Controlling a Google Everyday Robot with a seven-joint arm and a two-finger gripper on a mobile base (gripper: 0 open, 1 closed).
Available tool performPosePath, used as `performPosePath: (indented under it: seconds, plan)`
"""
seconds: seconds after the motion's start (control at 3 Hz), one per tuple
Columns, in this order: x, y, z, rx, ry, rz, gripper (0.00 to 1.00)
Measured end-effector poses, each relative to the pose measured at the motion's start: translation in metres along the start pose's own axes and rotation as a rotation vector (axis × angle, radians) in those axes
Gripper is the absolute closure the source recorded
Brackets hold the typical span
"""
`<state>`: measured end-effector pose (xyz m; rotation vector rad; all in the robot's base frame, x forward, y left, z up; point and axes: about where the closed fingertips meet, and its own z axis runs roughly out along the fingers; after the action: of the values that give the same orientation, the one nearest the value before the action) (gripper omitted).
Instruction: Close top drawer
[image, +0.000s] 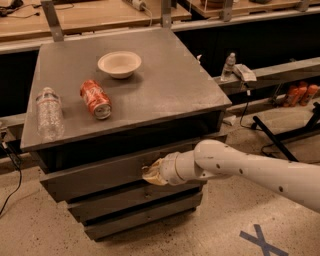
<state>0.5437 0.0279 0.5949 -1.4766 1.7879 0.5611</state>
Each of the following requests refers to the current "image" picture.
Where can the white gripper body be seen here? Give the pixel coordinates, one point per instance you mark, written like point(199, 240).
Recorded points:
point(169, 171)

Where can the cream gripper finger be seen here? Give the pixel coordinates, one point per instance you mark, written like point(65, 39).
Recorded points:
point(154, 178)
point(153, 168)

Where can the grey top drawer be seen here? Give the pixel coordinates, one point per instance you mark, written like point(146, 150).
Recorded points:
point(79, 169)

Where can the grey drawer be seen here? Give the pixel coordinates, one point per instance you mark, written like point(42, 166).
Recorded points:
point(122, 199)
point(143, 216)
point(79, 169)

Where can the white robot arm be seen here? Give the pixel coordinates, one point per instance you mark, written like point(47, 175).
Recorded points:
point(299, 182)

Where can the grey middle drawer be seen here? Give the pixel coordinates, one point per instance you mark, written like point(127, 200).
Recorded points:
point(122, 199)

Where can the grey bottom drawer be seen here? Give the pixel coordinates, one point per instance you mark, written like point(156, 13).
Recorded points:
point(143, 216)

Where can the orange soda can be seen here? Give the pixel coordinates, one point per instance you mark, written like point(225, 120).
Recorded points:
point(96, 100)

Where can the small distant water bottle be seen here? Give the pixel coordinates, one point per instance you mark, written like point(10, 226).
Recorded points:
point(228, 67)

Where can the white paper bowl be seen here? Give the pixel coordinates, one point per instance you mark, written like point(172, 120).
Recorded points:
point(119, 64)

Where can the clear plastic water bottle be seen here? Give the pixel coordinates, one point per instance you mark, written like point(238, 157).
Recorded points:
point(50, 124)

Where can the black metal stand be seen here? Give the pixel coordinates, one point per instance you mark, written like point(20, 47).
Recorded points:
point(311, 128)

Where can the orange bottles group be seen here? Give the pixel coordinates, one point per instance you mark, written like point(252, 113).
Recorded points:
point(300, 93)

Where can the white power strip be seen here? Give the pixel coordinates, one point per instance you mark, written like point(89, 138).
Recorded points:
point(139, 5)

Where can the white packet on rail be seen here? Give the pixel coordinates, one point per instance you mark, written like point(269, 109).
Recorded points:
point(244, 73)

